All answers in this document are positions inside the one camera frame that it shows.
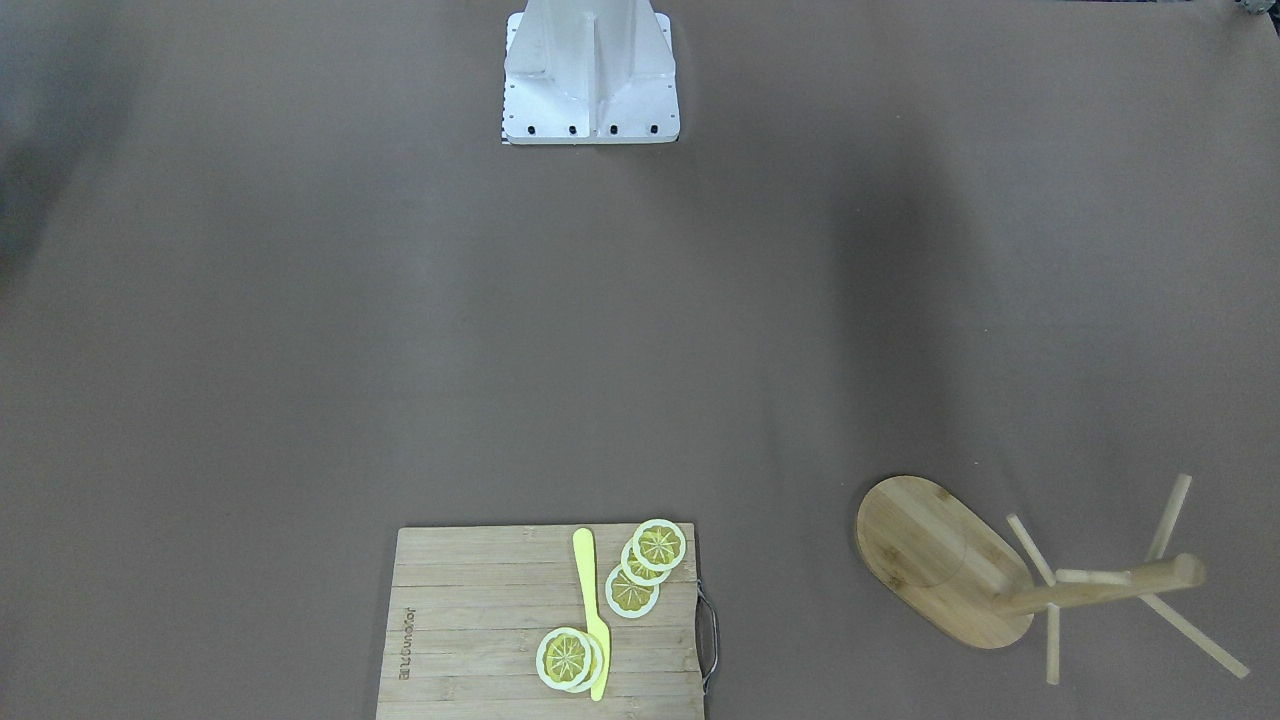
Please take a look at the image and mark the wooden cup rack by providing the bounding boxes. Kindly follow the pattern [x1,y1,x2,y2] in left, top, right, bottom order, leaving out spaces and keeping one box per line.
[852,474,1249,685]

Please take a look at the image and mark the lemon slice middle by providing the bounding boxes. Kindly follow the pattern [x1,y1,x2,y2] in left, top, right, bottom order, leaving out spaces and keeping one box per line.
[620,541,672,587]

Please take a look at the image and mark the lemon slice lower cluster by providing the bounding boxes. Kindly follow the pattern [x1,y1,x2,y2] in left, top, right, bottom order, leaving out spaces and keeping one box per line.
[604,565,660,619]

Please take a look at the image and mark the lemon slice behind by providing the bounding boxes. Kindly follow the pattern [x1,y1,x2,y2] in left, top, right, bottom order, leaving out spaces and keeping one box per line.
[566,632,605,694]

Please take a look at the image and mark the bamboo cutting board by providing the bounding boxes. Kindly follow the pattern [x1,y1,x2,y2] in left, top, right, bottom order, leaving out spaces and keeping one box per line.
[376,521,716,719]

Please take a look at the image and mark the lemon slice front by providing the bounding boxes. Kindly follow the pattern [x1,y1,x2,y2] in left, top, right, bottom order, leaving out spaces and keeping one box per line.
[535,626,599,693]

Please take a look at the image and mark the white camera mast base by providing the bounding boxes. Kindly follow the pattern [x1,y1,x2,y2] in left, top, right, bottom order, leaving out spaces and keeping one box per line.
[500,1,681,146]

